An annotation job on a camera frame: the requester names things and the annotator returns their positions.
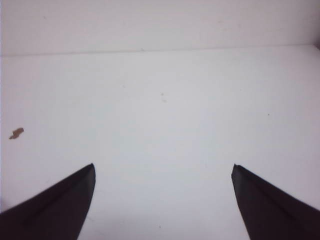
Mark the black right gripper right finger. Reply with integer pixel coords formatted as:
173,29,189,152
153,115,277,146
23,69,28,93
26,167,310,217
231,164,320,240

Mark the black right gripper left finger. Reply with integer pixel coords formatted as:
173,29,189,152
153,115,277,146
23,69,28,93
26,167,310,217
0,164,96,240

